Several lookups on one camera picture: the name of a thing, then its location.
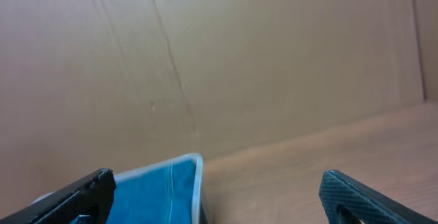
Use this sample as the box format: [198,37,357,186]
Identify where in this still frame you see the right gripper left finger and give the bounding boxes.
[1,169,116,224]

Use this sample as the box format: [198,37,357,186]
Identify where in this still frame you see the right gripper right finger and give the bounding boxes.
[319,170,437,224]

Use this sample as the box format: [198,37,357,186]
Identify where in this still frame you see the blue denim jeans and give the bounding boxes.
[106,153,208,224]

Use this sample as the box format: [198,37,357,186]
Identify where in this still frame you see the clear plastic storage bin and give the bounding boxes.
[30,152,208,224]

